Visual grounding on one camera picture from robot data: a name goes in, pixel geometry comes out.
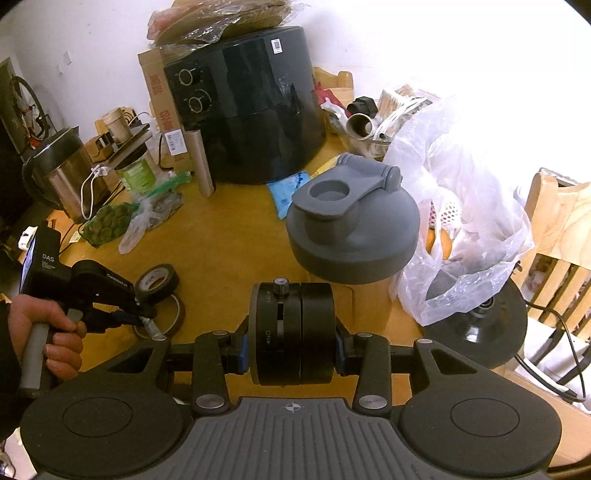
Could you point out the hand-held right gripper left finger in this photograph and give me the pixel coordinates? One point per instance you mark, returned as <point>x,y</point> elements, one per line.
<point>244,353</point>

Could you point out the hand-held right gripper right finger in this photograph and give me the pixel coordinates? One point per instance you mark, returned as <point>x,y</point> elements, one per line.
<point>340,355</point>

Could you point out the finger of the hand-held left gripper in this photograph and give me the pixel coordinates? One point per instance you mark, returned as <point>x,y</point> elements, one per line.
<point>134,311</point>
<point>104,323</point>

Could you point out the black cylinder magnetic base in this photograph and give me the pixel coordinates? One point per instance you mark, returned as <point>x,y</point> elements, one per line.
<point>314,332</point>

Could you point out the person's left forearm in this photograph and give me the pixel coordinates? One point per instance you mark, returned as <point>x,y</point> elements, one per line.
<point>7,392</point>

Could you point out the person's left hand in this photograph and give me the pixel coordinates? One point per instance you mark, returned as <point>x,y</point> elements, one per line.
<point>27,314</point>

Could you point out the black tape roll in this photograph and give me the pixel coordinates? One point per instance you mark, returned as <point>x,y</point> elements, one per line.
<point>168,277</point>

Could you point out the green net bag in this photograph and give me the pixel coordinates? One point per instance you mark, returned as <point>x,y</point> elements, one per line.
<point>108,226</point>

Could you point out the clear plastic bag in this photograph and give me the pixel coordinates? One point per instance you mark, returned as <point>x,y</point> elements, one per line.
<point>134,230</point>

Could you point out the metal kettle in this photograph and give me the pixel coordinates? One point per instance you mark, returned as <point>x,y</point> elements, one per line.
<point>64,180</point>

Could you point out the grey shaker bottle lid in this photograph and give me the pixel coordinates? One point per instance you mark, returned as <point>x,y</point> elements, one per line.
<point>355,240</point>

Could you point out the green labelled can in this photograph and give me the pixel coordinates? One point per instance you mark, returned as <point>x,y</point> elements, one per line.
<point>138,175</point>

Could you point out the black round stand base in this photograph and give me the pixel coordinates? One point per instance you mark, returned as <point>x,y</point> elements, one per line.
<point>480,332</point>

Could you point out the grey flat tray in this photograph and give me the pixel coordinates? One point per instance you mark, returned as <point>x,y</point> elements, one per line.
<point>131,145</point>

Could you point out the orange fruit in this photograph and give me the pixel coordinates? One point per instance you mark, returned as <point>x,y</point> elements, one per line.
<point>438,242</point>

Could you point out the bicycle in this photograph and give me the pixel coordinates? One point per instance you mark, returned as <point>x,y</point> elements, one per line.
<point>28,110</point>

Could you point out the tan jar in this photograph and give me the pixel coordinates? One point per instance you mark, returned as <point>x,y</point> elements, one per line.
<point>115,124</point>

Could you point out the blue packet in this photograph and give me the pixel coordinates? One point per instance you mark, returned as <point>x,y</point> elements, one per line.
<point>284,194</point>

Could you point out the white foam fruit net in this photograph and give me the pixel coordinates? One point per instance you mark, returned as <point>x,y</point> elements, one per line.
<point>443,212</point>

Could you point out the brown cardboard box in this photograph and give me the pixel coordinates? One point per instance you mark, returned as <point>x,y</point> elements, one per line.
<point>154,92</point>

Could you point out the white plastic bag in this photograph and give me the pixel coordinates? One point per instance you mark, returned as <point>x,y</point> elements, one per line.
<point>471,184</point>

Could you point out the metal cup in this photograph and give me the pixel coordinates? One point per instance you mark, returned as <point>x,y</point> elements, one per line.
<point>362,125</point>

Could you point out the black air fryer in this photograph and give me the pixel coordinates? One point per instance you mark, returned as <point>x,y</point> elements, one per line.
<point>258,115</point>

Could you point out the plain cardboard box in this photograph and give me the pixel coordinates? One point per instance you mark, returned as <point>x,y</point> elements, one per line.
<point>568,429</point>

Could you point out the black plug adapter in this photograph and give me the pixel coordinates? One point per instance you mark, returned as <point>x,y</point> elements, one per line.
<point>364,105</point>

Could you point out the wooden chair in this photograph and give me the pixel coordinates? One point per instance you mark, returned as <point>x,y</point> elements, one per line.
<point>558,221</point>
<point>341,83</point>

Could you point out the bundle of wooden sticks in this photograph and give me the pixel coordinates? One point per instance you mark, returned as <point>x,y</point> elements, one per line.
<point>390,104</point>

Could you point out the red wrapper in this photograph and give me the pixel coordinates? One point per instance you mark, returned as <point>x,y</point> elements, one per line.
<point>325,94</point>

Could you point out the wooden chair back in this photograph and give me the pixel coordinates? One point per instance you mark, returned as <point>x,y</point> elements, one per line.
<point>341,83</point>

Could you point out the plastic wrapped cardboard pile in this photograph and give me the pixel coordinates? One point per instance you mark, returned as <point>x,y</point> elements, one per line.
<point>221,18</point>

